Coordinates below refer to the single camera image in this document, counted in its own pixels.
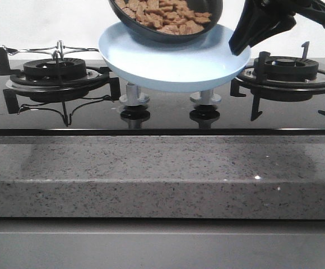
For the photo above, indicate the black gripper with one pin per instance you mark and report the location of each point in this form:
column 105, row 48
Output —
column 253, row 27

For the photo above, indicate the brown meat pieces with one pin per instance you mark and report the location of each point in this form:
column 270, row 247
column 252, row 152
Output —
column 168, row 17

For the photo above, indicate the black frying pan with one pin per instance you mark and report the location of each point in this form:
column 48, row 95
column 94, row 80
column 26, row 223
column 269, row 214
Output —
column 214, row 7

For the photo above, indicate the light blue plate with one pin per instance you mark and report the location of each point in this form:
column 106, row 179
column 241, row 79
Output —
column 197, row 65

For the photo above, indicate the right black gas burner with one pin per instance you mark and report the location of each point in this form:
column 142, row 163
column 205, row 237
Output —
column 283, row 68

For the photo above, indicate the black gas burner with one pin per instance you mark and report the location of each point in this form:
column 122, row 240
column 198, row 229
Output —
column 283, row 68
column 47, row 69

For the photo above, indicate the right black pan support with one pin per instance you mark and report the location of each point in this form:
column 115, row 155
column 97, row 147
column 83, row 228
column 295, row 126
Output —
column 253, row 78

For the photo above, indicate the black pan support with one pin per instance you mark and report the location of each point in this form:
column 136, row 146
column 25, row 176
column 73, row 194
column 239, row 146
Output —
column 53, row 91
column 253, row 78

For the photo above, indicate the silver right stove knob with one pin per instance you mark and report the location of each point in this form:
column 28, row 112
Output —
column 207, row 97

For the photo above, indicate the silver stove knob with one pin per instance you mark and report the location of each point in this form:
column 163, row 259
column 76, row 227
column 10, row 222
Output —
column 207, row 97
column 134, row 96

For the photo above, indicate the black glass cooktop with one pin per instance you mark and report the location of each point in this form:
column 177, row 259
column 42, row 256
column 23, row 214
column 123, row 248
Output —
column 167, row 113

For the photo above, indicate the silver left stove knob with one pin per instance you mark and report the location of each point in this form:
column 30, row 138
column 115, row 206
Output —
column 134, row 96

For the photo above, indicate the left black pan support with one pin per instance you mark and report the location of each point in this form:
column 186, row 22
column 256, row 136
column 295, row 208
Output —
column 53, row 91

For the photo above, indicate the left black gas burner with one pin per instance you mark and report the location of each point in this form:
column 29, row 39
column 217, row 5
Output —
column 47, row 69

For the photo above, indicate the grey cabinet drawer front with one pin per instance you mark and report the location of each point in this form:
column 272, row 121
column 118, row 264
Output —
column 127, row 243

